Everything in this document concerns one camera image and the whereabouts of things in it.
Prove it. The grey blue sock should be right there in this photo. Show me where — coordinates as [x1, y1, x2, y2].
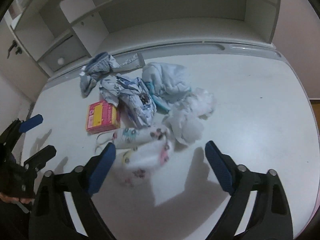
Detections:
[80, 52, 120, 97]

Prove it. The white tissue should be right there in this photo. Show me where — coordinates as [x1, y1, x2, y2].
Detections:
[164, 87, 216, 145]

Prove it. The rolled pink white wrapper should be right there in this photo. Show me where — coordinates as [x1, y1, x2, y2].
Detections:
[119, 53, 145, 72]

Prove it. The person's left hand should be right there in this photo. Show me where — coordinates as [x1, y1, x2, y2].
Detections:
[0, 192, 32, 204]

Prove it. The pink yellow small box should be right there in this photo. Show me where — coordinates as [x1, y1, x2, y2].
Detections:
[86, 100, 120, 134]

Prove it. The patterned white face mask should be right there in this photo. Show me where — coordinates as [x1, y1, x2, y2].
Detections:
[95, 125, 176, 188]

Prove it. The crumpled blue white wrapper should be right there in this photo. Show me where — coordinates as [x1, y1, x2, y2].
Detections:
[99, 74, 156, 128]

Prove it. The grey drawer with white knob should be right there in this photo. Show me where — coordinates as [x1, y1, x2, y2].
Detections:
[39, 35, 86, 72]

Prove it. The white door with black handle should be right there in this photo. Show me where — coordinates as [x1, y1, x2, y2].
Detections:
[1, 20, 48, 102]

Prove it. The white desk shelf hutch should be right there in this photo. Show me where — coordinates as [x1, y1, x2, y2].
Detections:
[5, 0, 280, 76]

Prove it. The light blue cloth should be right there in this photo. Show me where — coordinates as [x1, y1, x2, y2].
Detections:
[142, 62, 191, 113]

